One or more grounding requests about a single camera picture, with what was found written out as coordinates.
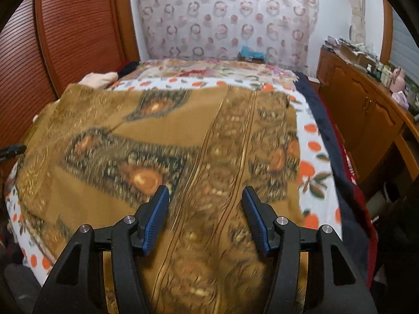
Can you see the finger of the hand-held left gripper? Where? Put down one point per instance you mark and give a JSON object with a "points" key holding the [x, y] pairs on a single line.
{"points": [[13, 152]]}

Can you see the grey window blind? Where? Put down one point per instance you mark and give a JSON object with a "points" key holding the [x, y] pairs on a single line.
{"points": [[406, 39]]}

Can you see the brown paisley sunflower shirt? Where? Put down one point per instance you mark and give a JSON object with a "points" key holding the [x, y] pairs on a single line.
{"points": [[196, 157]]}

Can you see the red-brown slatted wardrobe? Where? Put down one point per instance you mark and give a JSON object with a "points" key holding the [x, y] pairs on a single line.
{"points": [[75, 32]]}

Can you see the pale pink pillow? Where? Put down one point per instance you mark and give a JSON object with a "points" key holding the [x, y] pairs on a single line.
{"points": [[98, 79]]}

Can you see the pink plush toy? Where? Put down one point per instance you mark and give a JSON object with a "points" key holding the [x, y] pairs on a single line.
{"points": [[398, 83]]}

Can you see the blue-topped small box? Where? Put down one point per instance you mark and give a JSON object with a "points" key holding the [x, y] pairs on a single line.
{"points": [[250, 54]]}

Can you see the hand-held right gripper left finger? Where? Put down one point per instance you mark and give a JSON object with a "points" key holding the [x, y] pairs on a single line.
{"points": [[157, 222]]}

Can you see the floral quilt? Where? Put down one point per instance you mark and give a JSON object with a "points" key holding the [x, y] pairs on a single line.
{"points": [[203, 68]]}

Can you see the white orange-print bed sheet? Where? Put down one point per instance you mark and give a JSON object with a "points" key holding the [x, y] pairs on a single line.
{"points": [[314, 157]]}

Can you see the navy blanket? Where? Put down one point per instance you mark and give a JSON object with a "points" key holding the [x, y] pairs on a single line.
{"points": [[327, 130]]}

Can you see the red cloth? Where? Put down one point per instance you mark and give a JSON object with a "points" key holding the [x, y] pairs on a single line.
{"points": [[127, 66]]}

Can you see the red printed blanket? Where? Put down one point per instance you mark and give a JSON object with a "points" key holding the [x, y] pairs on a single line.
{"points": [[353, 170]]}

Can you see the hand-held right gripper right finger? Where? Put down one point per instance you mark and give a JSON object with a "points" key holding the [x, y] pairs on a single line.
{"points": [[257, 222]]}

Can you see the beige lace curtain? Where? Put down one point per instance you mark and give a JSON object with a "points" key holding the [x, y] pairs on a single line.
{"points": [[358, 9]]}

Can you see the wooden cabinet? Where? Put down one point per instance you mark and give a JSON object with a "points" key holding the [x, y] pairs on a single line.
{"points": [[360, 104]]}

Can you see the pile of small household things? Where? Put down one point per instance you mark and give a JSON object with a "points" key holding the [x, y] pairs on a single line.
{"points": [[353, 52]]}

